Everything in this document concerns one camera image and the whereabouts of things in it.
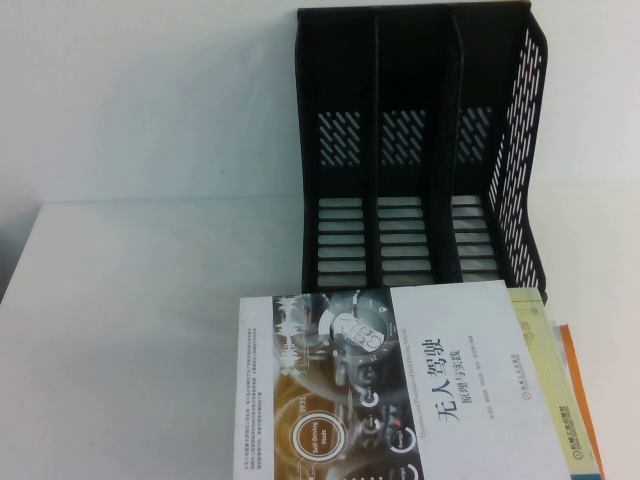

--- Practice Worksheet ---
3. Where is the white self-driving book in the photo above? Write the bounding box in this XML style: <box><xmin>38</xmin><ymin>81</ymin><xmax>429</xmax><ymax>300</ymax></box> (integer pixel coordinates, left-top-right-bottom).
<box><xmin>230</xmin><ymin>279</ymin><xmax>547</xmax><ymax>480</ymax></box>

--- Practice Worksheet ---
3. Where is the black plastic book stand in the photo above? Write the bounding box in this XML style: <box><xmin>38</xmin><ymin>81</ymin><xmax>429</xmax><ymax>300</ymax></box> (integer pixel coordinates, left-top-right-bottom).
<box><xmin>294</xmin><ymin>5</ymin><xmax>551</xmax><ymax>306</ymax></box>

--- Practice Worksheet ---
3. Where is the orange-edged book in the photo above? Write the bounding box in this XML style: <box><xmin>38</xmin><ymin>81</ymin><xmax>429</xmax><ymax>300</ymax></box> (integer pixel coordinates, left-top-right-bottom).
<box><xmin>551</xmin><ymin>322</ymin><xmax>609</xmax><ymax>480</ymax></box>

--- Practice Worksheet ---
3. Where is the yellow-green mechanisms book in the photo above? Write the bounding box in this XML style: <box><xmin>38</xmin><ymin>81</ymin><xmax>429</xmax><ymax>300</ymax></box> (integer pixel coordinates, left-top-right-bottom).
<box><xmin>506</xmin><ymin>286</ymin><xmax>605</xmax><ymax>480</ymax></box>

